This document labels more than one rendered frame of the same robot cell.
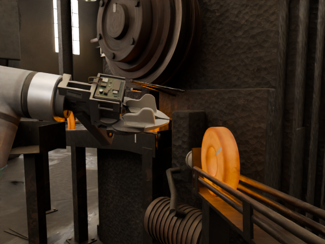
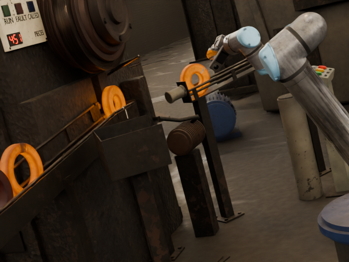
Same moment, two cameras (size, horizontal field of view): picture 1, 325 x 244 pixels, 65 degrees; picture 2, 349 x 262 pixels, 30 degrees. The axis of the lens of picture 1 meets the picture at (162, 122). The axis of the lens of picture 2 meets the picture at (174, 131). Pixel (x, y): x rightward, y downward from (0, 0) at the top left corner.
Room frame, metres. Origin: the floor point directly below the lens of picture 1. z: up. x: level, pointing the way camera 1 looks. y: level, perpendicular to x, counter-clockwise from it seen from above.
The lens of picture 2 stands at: (1.81, 2.72, 1.07)
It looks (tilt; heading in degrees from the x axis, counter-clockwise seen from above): 11 degrees down; 249
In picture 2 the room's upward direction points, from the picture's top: 15 degrees counter-clockwise
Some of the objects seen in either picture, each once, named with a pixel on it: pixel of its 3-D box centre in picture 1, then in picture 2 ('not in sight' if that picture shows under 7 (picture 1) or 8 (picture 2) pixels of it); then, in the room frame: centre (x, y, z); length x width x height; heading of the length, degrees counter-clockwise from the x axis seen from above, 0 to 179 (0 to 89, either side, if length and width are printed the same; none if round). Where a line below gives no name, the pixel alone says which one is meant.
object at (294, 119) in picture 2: not in sight; (300, 146); (0.18, 0.04, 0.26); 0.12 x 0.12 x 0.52
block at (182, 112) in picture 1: (189, 144); (138, 103); (0.88, -0.09, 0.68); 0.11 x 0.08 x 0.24; 135
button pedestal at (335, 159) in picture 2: not in sight; (332, 129); (0.04, 0.12, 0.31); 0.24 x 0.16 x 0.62; 45
